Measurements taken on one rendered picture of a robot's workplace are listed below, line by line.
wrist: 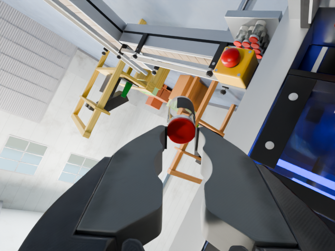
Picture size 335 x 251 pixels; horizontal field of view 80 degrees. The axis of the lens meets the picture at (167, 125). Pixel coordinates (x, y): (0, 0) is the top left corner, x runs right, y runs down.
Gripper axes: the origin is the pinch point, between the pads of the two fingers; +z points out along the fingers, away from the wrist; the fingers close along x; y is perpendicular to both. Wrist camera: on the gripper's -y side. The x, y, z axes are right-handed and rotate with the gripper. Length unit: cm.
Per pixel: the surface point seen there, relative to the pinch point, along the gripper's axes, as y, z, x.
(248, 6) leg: -11, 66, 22
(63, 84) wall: 202, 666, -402
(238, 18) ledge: -7.1, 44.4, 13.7
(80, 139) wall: 414, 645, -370
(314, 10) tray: -8.4, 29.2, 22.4
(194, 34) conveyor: -2, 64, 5
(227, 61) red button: 1.1, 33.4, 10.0
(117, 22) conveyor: -5, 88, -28
